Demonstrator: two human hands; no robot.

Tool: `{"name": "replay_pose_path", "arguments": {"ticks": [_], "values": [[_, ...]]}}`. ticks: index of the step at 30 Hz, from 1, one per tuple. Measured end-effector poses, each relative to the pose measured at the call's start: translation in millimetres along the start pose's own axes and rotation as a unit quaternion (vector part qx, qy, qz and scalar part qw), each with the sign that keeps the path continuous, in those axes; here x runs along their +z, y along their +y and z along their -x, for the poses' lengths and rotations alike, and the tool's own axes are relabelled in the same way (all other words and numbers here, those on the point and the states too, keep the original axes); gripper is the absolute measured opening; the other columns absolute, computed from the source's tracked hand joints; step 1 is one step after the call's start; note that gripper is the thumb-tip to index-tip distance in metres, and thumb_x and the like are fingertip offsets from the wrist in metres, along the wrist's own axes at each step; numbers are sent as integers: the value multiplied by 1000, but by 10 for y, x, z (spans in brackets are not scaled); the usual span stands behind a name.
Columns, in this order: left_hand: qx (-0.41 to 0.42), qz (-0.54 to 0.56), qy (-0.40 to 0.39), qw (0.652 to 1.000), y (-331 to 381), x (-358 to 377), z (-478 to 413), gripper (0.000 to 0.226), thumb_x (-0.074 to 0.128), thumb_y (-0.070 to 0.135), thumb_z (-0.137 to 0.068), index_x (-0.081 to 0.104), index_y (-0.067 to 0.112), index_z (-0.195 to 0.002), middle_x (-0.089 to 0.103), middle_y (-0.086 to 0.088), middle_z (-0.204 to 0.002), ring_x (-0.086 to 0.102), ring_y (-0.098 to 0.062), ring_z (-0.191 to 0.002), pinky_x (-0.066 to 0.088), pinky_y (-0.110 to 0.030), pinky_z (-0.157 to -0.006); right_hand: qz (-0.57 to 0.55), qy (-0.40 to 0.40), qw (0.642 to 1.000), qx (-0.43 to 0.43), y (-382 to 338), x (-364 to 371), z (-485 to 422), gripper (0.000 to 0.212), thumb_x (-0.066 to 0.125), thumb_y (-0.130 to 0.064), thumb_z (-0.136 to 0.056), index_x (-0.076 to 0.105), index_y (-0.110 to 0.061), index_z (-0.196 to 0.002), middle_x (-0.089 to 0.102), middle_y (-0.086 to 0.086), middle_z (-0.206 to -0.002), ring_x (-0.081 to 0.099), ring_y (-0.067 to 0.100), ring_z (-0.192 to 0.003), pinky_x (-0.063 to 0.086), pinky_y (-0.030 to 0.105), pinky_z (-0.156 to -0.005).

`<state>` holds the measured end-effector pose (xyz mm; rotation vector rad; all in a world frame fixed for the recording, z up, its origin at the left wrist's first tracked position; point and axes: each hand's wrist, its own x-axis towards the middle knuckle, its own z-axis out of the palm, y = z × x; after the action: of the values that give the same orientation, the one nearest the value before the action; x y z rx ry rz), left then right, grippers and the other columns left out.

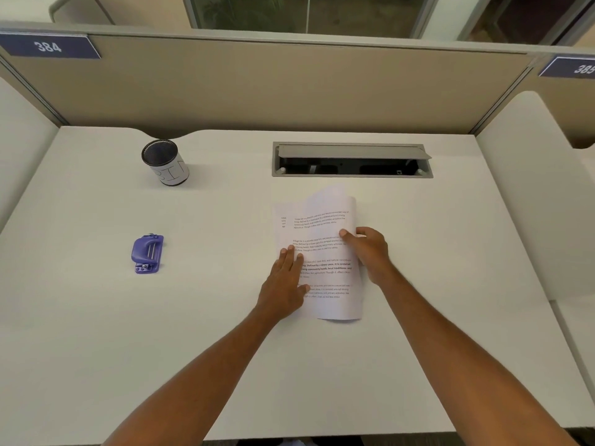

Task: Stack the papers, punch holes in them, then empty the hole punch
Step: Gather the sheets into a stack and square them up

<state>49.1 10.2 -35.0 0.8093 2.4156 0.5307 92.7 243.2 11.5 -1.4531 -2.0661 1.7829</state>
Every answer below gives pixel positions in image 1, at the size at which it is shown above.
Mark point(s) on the person's right hand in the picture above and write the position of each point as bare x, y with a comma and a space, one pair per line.
372, 255

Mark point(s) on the person's left hand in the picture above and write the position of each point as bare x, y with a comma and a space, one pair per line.
281, 287

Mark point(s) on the white printed paper sheet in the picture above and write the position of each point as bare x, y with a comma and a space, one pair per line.
330, 204
280, 232

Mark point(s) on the purple hole punch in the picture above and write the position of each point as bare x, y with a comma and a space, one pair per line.
146, 257

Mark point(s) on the person's right forearm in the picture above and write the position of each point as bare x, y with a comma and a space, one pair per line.
465, 380

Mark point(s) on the person's left forearm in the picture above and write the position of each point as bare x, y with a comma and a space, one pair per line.
195, 390

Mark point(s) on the black mesh cup white label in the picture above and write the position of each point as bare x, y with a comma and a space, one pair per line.
172, 170

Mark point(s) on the black trousers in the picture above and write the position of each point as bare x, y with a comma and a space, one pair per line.
339, 443

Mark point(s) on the white side divider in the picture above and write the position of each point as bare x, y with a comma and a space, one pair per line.
23, 148
530, 195

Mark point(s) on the wide beige partition panel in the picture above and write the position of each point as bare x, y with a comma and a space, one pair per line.
279, 88

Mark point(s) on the narrow beige partition panel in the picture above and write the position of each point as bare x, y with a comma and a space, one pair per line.
574, 102

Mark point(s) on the blue desk number sign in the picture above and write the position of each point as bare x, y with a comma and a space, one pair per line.
569, 68
49, 46

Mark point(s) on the dark glass door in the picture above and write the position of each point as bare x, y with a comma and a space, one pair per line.
520, 18

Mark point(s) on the beige chair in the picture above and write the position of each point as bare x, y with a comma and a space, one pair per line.
74, 9

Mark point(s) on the glass window grey frame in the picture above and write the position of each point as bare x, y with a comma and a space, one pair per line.
260, 13

